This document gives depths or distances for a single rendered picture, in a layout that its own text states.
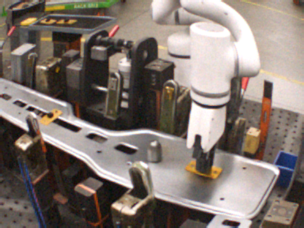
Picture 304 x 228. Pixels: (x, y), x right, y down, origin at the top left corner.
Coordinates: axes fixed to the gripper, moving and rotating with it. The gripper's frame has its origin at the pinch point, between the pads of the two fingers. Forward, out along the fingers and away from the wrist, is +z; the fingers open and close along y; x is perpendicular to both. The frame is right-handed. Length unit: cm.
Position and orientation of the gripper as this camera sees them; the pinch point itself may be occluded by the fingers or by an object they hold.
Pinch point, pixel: (205, 161)
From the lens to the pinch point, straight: 104.2
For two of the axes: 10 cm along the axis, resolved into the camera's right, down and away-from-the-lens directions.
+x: 8.6, 2.6, -4.4
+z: 0.0, 8.6, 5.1
